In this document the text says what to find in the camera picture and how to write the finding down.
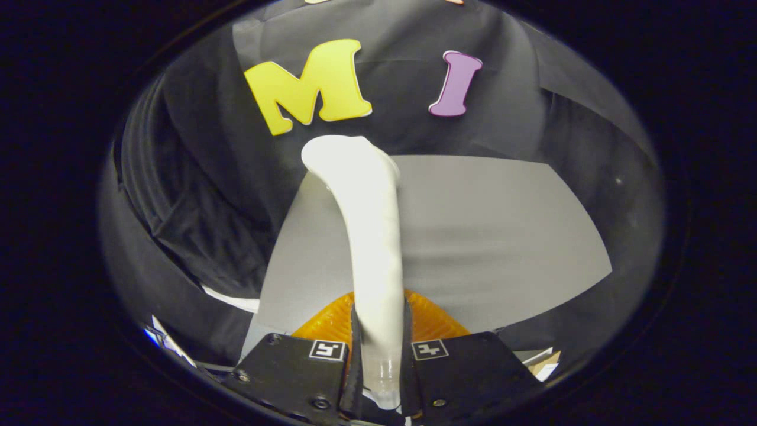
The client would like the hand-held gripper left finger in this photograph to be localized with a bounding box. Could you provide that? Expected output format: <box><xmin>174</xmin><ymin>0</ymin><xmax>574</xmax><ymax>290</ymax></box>
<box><xmin>222</xmin><ymin>290</ymin><xmax>363</xmax><ymax>426</ymax></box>

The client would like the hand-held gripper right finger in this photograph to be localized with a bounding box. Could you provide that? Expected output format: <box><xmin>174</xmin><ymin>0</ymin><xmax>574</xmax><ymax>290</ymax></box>
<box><xmin>402</xmin><ymin>289</ymin><xmax>542</xmax><ymax>424</ymax></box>

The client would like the white garment steamer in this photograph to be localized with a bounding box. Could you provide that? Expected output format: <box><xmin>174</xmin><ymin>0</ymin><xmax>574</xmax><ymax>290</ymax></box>
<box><xmin>302</xmin><ymin>135</ymin><xmax>406</xmax><ymax>410</ymax></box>

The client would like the white shirt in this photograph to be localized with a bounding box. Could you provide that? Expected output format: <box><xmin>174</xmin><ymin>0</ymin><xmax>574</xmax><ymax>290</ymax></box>
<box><xmin>201</xmin><ymin>284</ymin><xmax>261</xmax><ymax>314</ymax></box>

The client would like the black suit jacket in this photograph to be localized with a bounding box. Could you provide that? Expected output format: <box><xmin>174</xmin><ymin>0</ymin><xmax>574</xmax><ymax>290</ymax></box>
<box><xmin>118</xmin><ymin>77</ymin><xmax>296</xmax><ymax>299</ymax></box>

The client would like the brown cardboard piece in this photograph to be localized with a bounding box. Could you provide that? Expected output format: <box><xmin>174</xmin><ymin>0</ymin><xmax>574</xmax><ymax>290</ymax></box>
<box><xmin>523</xmin><ymin>348</ymin><xmax>561</xmax><ymax>381</ymax></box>

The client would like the grey cabinet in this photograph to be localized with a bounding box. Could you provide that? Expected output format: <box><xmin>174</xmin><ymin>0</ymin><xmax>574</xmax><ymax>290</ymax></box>
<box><xmin>240</xmin><ymin>155</ymin><xmax>613</xmax><ymax>367</ymax></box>

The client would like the black backdrop cloth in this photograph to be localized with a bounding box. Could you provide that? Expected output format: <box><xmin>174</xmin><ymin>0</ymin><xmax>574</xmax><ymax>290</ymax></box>
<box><xmin>101</xmin><ymin>0</ymin><xmax>666</xmax><ymax>379</ymax></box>

